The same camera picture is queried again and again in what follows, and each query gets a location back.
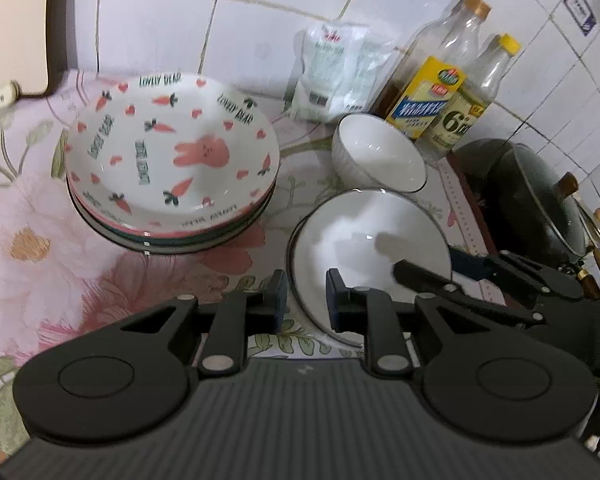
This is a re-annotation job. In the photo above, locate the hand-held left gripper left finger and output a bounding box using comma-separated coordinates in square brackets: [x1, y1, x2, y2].
[121, 269, 288, 378]

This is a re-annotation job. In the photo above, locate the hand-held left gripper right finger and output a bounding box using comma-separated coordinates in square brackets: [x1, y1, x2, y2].
[326, 268, 486, 378]

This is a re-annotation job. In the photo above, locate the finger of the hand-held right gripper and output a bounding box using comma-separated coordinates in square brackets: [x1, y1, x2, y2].
[392, 259, 546, 327]
[449, 245, 586, 302]

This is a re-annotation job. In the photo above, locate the white bowl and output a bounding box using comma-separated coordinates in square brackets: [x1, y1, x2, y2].
[286, 210, 366, 351]
[331, 112, 428, 195]

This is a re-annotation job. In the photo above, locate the white plate with dark rim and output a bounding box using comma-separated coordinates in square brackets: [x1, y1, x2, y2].
[292, 189, 453, 348]

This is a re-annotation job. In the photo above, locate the pink rim plate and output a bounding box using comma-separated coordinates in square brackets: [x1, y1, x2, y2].
[67, 180, 281, 239]

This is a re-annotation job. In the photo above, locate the plain white plate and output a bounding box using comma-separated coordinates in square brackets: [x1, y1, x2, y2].
[87, 210, 271, 256]

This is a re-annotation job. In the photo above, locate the white bunny carrot print plate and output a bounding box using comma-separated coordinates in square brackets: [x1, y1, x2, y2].
[64, 74, 281, 228]

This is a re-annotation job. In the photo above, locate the dark pot with glass lid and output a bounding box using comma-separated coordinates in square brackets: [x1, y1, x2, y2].
[452, 137, 600, 266]

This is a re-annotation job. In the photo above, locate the glass wok lid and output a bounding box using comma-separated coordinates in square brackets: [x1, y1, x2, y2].
[495, 142, 600, 261]

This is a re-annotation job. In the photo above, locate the yellow cap clear bottle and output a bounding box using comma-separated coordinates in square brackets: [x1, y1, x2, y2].
[420, 34, 522, 161]

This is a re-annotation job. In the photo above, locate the gold cap yellow label bottle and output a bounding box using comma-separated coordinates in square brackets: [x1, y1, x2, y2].
[367, 0, 492, 141]

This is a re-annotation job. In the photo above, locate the white plastic packet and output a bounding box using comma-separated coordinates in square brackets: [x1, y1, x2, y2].
[285, 24, 371, 123]
[347, 35, 396, 113]

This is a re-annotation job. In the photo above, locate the floral tablecloth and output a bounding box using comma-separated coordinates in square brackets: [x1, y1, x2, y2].
[0, 67, 511, 461]

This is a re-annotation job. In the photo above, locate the white cutting board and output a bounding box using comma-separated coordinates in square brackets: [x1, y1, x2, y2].
[0, 0, 76, 98]

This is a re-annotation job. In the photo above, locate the blue white wall sticker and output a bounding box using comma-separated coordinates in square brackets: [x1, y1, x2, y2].
[564, 0, 598, 36]

